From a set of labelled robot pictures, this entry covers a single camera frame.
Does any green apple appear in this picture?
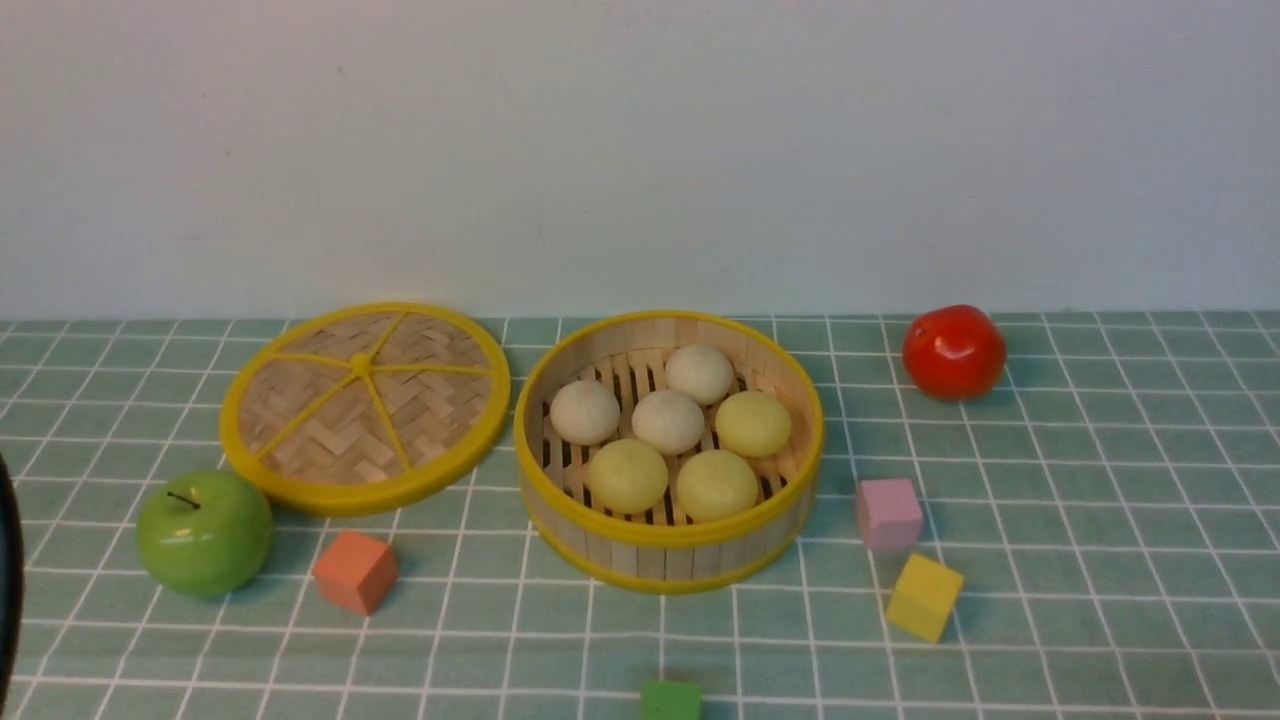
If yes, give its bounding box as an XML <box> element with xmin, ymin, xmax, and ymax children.
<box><xmin>134</xmin><ymin>469</ymin><xmax>274</xmax><ymax>598</ymax></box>

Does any woven bamboo steamer lid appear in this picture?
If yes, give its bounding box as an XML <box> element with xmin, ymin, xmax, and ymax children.
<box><xmin>219</xmin><ymin>302</ymin><xmax>512</xmax><ymax>518</ymax></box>

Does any yellow cube block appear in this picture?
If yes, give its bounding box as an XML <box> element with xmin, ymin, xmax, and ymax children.
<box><xmin>884</xmin><ymin>553</ymin><xmax>965</xmax><ymax>644</ymax></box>

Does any green cube block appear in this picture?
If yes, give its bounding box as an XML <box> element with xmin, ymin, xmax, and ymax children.
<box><xmin>641</xmin><ymin>680</ymin><xmax>703</xmax><ymax>720</ymax></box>

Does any bamboo steamer tray yellow rim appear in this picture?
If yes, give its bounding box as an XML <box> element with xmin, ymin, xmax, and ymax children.
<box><xmin>513</xmin><ymin>310</ymin><xmax>826</xmax><ymax>594</ymax></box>

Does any red tomato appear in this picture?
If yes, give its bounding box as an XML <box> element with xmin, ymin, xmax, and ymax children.
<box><xmin>902</xmin><ymin>304</ymin><xmax>1009</xmax><ymax>402</ymax></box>

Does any green checkered tablecloth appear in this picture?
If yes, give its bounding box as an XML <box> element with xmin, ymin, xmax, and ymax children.
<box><xmin>1</xmin><ymin>313</ymin><xmax>1279</xmax><ymax>719</ymax></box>

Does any yellow bun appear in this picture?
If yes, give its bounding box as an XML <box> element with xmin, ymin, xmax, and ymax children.
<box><xmin>588</xmin><ymin>438</ymin><xmax>669</xmax><ymax>515</ymax></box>
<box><xmin>675</xmin><ymin>448</ymin><xmax>760</xmax><ymax>523</ymax></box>
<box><xmin>713</xmin><ymin>389</ymin><xmax>794</xmax><ymax>457</ymax></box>

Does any pink cube block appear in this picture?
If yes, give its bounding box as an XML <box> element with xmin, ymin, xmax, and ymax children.
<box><xmin>856</xmin><ymin>477</ymin><xmax>924</xmax><ymax>552</ymax></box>

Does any white bun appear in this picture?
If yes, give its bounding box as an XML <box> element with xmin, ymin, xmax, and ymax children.
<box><xmin>664</xmin><ymin>345</ymin><xmax>736</xmax><ymax>407</ymax></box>
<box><xmin>549</xmin><ymin>379</ymin><xmax>621</xmax><ymax>446</ymax></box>
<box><xmin>631</xmin><ymin>389</ymin><xmax>707</xmax><ymax>456</ymax></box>

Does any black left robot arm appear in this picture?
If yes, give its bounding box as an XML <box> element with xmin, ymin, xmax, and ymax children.
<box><xmin>1</xmin><ymin>457</ymin><xmax>26</xmax><ymax>714</ymax></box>

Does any orange cube block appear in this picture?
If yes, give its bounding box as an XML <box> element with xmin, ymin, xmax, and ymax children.
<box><xmin>311</xmin><ymin>530</ymin><xmax>401</xmax><ymax>618</ymax></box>

